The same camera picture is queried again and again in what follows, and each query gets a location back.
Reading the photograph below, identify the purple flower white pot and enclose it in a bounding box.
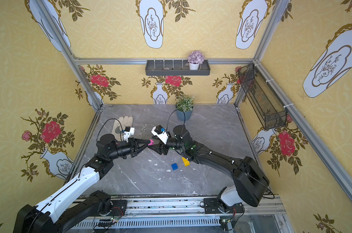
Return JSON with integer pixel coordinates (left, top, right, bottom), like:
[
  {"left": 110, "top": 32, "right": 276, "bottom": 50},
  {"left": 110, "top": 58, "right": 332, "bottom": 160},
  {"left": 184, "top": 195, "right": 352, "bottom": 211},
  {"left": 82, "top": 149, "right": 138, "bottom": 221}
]
[{"left": 188, "top": 50, "right": 205, "bottom": 70}]

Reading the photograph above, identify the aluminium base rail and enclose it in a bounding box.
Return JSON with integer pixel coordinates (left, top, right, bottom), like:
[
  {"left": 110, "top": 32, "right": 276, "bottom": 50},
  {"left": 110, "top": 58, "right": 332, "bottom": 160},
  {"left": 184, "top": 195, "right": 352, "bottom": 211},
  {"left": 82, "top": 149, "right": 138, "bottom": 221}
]
[{"left": 70, "top": 195, "right": 294, "bottom": 233}]

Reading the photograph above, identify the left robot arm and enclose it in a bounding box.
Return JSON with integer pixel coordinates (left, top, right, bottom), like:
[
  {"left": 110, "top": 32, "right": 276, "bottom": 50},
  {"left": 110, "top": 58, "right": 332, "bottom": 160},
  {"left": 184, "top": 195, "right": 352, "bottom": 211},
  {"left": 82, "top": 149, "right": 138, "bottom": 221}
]
[{"left": 13, "top": 134, "right": 151, "bottom": 233}]

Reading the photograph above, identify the beige work glove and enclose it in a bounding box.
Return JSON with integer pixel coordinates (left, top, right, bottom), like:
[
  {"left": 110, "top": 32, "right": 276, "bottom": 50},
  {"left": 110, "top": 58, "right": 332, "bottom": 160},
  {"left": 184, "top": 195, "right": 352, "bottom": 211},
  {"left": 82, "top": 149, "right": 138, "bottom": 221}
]
[{"left": 112, "top": 116, "right": 133, "bottom": 141}]

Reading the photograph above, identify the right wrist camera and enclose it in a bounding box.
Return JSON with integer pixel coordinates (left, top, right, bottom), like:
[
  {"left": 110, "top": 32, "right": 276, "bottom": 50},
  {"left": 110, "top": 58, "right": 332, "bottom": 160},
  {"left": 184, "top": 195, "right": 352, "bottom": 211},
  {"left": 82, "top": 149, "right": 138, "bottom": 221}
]
[{"left": 151, "top": 125, "right": 171, "bottom": 144}]

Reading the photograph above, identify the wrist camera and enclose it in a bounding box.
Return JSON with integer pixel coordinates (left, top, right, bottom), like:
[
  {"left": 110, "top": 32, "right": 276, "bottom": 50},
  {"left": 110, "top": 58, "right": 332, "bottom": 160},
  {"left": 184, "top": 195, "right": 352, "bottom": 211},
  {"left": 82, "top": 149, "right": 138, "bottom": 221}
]
[
  {"left": 151, "top": 125, "right": 171, "bottom": 144},
  {"left": 123, "top": 127, "right": 135, "bottom": 142}
]

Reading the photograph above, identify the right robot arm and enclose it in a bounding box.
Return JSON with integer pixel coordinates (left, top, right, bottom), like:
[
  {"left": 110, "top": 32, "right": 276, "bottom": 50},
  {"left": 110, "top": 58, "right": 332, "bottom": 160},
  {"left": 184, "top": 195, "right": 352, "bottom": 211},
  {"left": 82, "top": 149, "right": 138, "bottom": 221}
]
[{"left": 149, "top": 125, "right": 270, "bottom": 207}]

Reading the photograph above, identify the black wire mesh basket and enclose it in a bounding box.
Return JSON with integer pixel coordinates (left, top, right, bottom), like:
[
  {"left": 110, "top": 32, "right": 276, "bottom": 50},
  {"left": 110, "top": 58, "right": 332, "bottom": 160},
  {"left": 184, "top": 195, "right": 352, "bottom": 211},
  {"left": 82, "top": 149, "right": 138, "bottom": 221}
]
[{"left": 237, "top": 64, "right": 288, "bottom": 130}]

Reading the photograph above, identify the blue lego brick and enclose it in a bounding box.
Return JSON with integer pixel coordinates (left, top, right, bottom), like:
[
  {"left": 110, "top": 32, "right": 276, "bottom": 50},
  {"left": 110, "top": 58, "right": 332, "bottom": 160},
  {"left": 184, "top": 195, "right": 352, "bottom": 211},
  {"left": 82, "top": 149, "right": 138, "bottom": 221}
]
[{"left": 171, "top": 163, "right": 178, "bottom": 170}]

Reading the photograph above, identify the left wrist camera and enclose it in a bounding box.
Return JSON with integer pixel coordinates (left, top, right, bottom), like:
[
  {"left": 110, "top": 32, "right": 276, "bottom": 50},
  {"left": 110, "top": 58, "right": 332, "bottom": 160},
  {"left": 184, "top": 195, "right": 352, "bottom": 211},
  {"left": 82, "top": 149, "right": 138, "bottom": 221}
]
[{"left": 123, "top": 127, "right": 135, "bottom": 142}]

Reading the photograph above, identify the grey wall shelf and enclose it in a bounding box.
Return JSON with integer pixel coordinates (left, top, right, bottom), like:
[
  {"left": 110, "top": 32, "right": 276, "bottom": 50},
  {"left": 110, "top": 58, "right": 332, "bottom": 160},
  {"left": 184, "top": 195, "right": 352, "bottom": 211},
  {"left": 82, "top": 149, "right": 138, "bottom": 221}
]
[{"left": 145, "top": 59, "right": 211, "bottom": 76}]

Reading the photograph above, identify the blue pot green plant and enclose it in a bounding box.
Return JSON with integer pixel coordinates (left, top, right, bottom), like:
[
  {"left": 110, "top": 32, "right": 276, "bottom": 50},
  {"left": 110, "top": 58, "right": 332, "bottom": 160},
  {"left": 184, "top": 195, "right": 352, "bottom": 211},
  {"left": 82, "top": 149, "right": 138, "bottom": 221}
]
[{"left": 176, "top": 95, "right": 194, "bottom": 121}]

